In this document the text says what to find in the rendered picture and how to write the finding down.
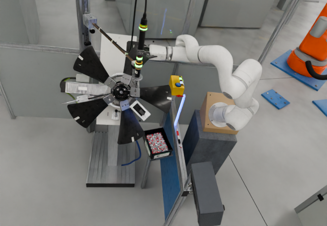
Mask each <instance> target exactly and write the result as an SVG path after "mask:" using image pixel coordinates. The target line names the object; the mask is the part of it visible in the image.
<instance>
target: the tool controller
mask: <svg viewBox="0 0 327 226"><path fill-rule="evenodd" d="M190 170H191V183H188V187H192V190H189V194H193V196H194V202H195V207H196V213H197V219H198V224H199V226H219V225H220V224H221V220H222V217H223V213H224V211H225V207H224V205H223V204H222V201H221V197H220V194H219V190H218V185H217V181H216V177H215V173H214V169H213V165H212V162H211V161H209V162H201V163H193V164H191V169H190Z"/></svg>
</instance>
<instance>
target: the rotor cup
mask: <svg viewBox="0 0 327 226"><path fill-rule="evenodd" d="M130 88H131V87H130V85H127V84H125V83H122V82H121V81H118V82H117V83H116V84H115V85H114V87H113V88H112V89H111V90H110V93H111V94H112V96H113V97H114V99H115V100H116V101H118V102H121V101H125V100H127V99H129V98H130ZM120 91H123V93H122V94H120Z"/></svg>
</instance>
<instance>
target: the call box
mask: <svg viewBox="0 0 327 226"><path fill-rule="evenodd" d="M181 77H182V76H181ZM180 82H181V81H180V78H179V76H176V75H171V76H170V80H169V85H170V88H171V94H172V95H175V96H176V95H183V91H184V86H180V87H178V86H176V83H180ZM180 84H183V80H182V83H180Z"/></svg>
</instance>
